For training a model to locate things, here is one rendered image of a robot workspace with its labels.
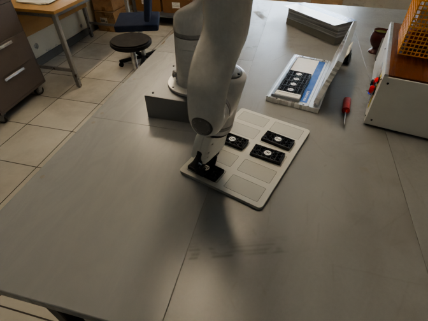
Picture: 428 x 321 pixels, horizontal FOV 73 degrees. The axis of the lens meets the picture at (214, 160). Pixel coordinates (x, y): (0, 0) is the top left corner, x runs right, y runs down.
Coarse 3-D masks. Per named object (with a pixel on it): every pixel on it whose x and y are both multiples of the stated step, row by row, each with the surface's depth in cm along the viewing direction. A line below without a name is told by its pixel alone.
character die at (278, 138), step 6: (270, 132) 98; (264, 138) 96; (270, 138) 97; (276, 138) 96; (282, 138) 96; (288, 138) 96; (276, 144) 94; (282, 144) 94; (288, 144) 94; (288, 150) 93
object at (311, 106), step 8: (296, 56) 142; (304, 56) 142; (288, 64) 136; (328, 64) 136; (320, 80) 124; (272, 88) 120; (272, 96) 115; (312, 96) 115; (288, 104) 113; (296, 104) 112; (304, 104) 111; (312, 104) 111; (320, 104) 111
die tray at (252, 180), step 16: (240, 112) 109; (256, 112) 109; (240, 128) 102; (256, 128) 102; (272, 128) 102; (288, 128) 102; (192, 160) 90; (224, 160) 90; (240, 160) 90; (256, 160) 90; (288, 160) 90; (192, 176) 85; (224, 176) 85; (240, 176) 85; (256, 176) 85; (272, 176) 85; (224, 192) 81; (240, 192) 80; (256, 192) 80; (272, 192) 81; (256, 208) 77
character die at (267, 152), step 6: (252, 150) 91; (258, 150) 92; (264, 150) 91; (270, 150) 91; (276, 150) 91; (258, 156) 90; (264, 156) 89; (270, 156) 90; (276, 156) 89; (282, 156) 89; (276, 162) 88
